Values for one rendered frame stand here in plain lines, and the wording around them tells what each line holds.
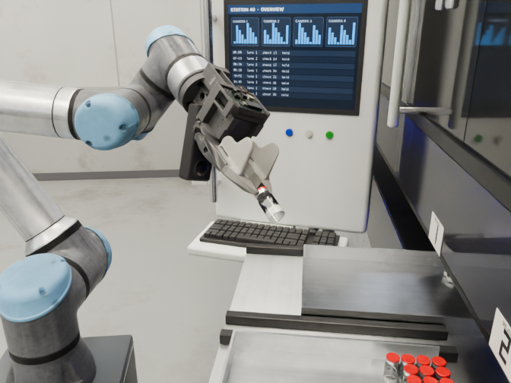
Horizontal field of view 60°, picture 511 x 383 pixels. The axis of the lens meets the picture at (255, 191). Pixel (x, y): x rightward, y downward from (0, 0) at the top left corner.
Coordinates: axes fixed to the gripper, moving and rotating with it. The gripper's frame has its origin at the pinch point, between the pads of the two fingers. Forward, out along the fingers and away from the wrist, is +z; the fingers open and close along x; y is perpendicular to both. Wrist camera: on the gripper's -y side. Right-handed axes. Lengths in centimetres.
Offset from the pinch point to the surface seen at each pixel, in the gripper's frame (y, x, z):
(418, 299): -13, 48, 13
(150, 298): -158, 97, -90
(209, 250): -51, 41, -33
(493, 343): 1.5, 25.1, 28.6
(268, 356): -26.3, 15.3, 11.0
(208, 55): -9, 36, -70
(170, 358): -139, 80, -45
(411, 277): -14, 54, 8
